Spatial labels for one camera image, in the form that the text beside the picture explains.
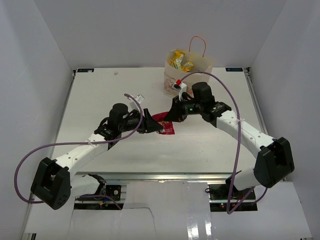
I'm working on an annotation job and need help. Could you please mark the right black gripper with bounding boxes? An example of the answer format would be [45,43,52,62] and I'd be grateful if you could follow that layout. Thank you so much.
[164,94,204,122]

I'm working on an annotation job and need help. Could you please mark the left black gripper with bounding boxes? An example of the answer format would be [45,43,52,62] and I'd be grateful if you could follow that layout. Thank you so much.
[118,108,163,134]

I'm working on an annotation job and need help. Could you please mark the red snack packet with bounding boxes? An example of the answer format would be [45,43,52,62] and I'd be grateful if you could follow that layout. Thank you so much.
[152,111,175,135]

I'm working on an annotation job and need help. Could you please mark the yellow snack bar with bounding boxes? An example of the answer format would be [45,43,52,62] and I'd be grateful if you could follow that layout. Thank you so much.
[181,61,195,73]
[172,51,185,70]

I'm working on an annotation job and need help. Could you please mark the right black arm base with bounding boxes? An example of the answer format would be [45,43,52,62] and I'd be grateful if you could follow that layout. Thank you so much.
[204,172,258,212]

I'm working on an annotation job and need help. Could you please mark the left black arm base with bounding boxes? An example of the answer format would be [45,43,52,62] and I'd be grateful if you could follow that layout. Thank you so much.
[74,173,123,204]

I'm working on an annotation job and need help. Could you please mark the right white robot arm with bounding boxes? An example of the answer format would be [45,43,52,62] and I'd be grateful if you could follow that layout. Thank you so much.
[164,80,295,200]

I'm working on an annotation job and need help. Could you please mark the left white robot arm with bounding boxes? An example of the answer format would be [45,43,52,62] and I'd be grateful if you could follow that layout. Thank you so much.
[31,103,163,210]

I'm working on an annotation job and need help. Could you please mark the right blue corner label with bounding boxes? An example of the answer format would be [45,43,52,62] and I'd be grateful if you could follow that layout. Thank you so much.
[225,67,243,72]

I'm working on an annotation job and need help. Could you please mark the blue corner label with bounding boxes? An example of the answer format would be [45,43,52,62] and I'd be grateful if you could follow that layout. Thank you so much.
[76,68,95,73]
[225,67,243,72]

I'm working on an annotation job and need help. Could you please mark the left blue corner label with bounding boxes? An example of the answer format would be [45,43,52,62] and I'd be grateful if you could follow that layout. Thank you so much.
[76,68,95,73]

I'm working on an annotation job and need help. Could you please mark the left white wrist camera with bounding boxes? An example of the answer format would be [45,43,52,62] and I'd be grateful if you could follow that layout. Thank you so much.
[130,94,145,112]

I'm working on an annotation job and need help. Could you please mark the cream paper bag orange handles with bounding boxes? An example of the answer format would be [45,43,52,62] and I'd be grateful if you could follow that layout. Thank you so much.
[163,35,214,97]

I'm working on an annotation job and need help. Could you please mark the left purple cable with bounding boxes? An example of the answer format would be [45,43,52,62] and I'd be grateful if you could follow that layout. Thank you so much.
[14,93,145,210]

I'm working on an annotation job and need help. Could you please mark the aluminium table frame rail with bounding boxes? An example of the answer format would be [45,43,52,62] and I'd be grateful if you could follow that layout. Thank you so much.
[43,172,285,181]

